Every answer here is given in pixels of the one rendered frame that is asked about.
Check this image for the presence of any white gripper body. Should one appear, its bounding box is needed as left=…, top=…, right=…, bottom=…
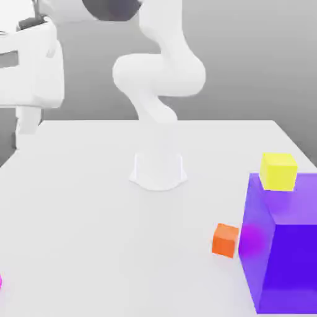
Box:
left=0, top=21, right=66, bottom=110

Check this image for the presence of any small orange cube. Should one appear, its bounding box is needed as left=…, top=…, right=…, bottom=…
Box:
left=211, top=222, right=240, bottom=259

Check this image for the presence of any small yellow cube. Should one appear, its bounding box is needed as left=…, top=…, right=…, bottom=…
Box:
left=259, top=152, right=299, bottom=192

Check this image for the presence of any large purple box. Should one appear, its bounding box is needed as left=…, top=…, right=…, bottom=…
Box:
left=238, top=172, right=317, bottom=316

